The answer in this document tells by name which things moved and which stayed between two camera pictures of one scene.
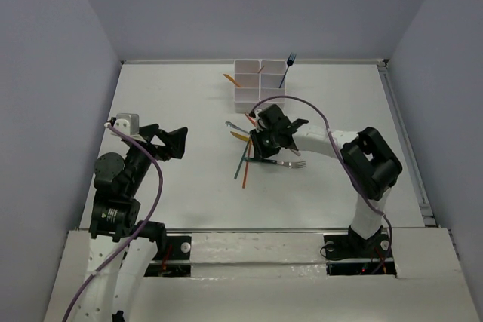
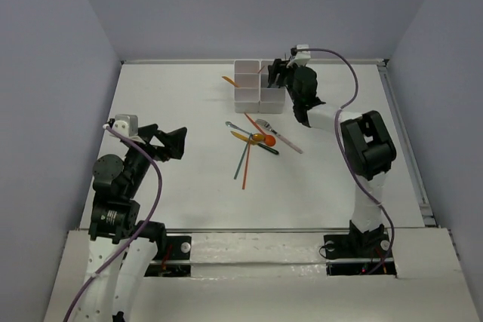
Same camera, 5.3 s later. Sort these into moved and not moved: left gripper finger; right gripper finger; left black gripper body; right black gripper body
Moved: right black gripper body; right gripper finger
Not moved: left gripper finger; left black gripper body
